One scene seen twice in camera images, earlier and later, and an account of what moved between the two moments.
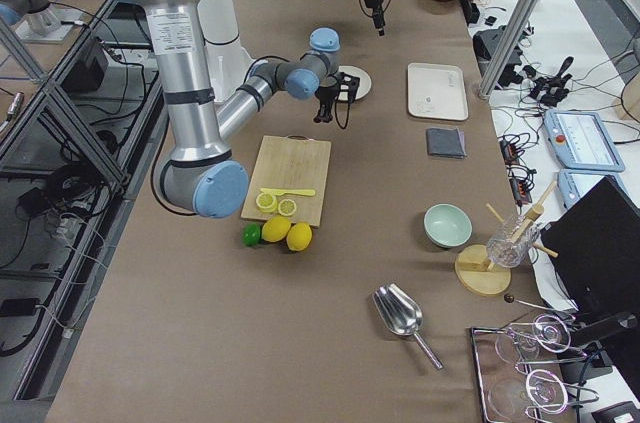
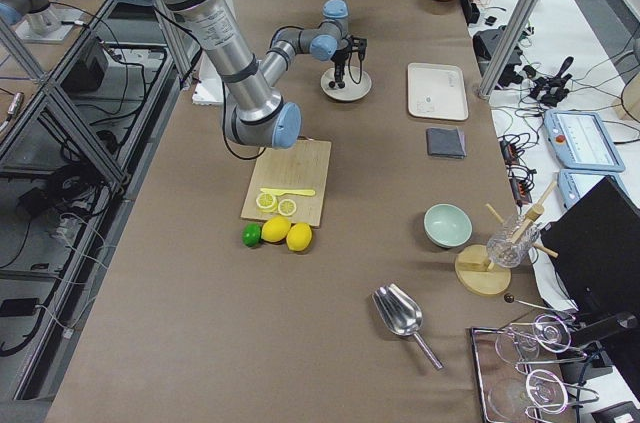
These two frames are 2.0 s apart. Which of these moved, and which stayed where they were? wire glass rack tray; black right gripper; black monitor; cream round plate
Moved: black right gripper
Stayed: black monitor; wire glass rack tray; cream round plate
